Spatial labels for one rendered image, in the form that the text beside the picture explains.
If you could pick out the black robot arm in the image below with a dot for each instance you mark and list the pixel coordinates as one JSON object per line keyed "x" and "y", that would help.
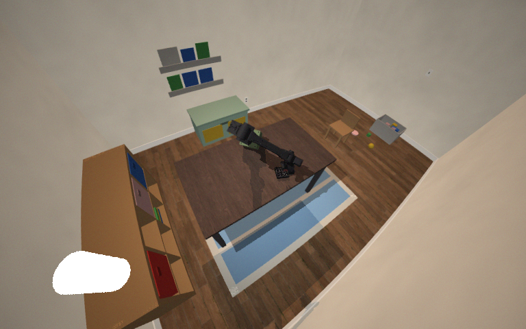
{"x": 245, "y": 134}

